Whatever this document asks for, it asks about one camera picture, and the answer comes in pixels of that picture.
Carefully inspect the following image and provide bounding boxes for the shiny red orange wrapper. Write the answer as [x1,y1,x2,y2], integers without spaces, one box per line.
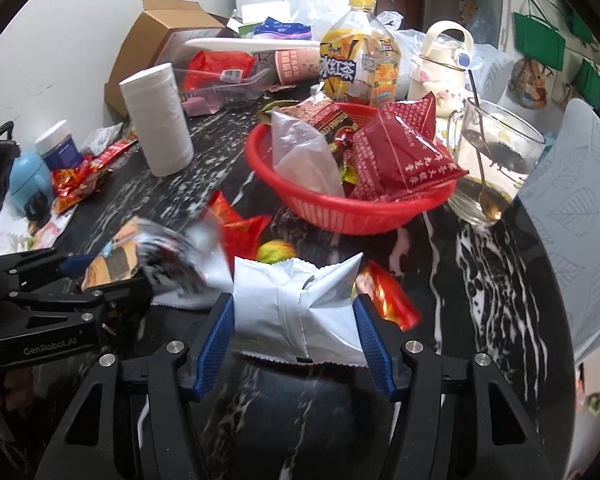
[357,260,423,331]

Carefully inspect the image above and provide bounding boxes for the open cardboard box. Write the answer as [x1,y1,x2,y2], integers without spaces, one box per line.
[104,0,226,116]

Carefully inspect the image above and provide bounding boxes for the metal spoon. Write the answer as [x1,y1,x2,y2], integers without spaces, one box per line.
[465,67,506,223]

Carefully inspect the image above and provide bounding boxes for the red plastic basket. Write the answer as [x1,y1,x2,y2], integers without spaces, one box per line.
[245,102,458,236]

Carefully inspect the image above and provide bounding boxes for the small red orange wrapper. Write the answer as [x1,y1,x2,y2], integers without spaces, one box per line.
[207,190,243,226]

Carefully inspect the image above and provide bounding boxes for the red gold printed snack packet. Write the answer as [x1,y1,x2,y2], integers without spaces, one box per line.
[222,215,273,266]

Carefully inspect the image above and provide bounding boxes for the flat pink pad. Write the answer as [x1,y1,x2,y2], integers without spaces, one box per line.
[181,99,218,117]

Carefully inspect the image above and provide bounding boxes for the pink paper noodle cup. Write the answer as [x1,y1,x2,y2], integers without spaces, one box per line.
[274,49,323,86]

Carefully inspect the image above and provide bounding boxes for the white orange printed snack packet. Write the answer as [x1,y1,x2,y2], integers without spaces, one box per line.
[82,217,236,306]

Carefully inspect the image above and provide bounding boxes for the round gold foil candy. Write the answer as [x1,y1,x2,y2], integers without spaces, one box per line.
[257,240,298,266]

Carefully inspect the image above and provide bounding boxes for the clear glass mug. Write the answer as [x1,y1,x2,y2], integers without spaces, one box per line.
[447,97,546,226]

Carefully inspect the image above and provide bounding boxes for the white paper towel roll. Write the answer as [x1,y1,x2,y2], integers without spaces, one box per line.
[119,63,195,177]

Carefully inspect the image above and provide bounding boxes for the red packet with barcode label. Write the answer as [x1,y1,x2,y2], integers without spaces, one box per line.
[185,51,257,91]

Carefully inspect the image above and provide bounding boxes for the white plastic bag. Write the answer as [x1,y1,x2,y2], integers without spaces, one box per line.
[377,10,426,48]

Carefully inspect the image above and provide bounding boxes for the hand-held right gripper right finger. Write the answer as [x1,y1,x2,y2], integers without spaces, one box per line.
[352,294,556,480]

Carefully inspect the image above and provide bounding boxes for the blue leaf pattern cushion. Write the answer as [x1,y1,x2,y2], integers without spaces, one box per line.
[517,97,600,356]

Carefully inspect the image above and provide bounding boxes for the colourful printed hanging bag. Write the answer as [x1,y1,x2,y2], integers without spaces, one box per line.
[510,57,553,111]

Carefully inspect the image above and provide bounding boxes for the blue jar white lid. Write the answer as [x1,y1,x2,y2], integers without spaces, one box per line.
[34,120,85,171]

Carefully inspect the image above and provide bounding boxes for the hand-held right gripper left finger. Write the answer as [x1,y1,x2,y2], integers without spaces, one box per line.
[35,292,236,480]

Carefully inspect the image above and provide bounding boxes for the iced tea bottle yellow cap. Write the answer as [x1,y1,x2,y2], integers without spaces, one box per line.
[319,0,401,108]

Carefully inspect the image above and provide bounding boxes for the white flat plate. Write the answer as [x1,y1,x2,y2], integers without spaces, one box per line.
[185,37,321,56]

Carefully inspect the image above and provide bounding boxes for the clear snack packet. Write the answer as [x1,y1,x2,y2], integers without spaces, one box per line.
[271,107,346,198]

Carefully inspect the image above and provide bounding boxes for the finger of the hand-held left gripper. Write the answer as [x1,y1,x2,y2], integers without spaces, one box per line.
[5,275,153,318]
[0,250,96,286]

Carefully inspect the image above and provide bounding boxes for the blue toy figure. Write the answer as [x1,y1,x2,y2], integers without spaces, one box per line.
[7,152,53,223]

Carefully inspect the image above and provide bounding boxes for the crumpled clear wrapper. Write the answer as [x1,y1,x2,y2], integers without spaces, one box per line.
[80,122,126,156]

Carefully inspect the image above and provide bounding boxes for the plain white snack packet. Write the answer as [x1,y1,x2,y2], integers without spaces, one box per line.
[230,252,373,368]

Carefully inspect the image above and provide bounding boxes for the large green tote bag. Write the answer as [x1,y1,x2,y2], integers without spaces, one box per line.
[512,0,566,72]

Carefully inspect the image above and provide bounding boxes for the clear plastic bag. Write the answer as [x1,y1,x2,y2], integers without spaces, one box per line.
[472,42,516,106]

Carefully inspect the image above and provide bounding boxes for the clear plastic container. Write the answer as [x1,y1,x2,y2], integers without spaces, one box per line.
[172,52,276,108]

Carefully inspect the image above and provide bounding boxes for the red orange snack wrappers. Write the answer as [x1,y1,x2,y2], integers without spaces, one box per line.
[52,140,141,216]

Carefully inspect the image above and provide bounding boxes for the cream cartoon water bottle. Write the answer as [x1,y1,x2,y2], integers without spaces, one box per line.
[407,20,481,116]

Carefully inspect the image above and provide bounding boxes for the dark red snack packet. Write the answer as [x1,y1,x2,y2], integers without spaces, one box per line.
[352,91,470,203]

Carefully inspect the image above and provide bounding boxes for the blue tissue pack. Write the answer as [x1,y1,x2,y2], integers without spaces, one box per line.
[252,16,313,41]

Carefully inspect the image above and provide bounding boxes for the clear zip bag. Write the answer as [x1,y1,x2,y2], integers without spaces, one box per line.
[305,0,353,41]

